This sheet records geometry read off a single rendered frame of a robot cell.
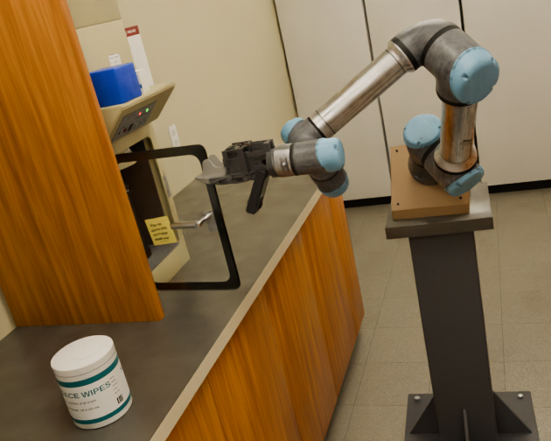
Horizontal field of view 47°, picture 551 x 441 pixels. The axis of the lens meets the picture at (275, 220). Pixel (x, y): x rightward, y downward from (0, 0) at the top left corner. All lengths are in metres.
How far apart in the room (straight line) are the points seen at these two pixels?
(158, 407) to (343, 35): 3.57
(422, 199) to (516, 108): 2.65
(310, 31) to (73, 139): 3.20
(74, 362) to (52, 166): 0.56
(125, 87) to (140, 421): 0.82
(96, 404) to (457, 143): 1.07
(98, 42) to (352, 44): 2.98
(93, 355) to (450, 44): 1.02
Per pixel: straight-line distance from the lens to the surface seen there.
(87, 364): 1.35
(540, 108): 4.63
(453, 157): 1.76
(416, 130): 1.89
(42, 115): 1.68
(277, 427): 2.05
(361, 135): 4.73
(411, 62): 1.57
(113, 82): 1.68
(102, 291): 1.80
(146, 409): 1.42
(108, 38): 1.89
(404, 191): 2.06
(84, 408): 1.40
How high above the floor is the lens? 1.70
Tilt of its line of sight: 20 degrees down
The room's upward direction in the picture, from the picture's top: 13 degrees counter-clockwise
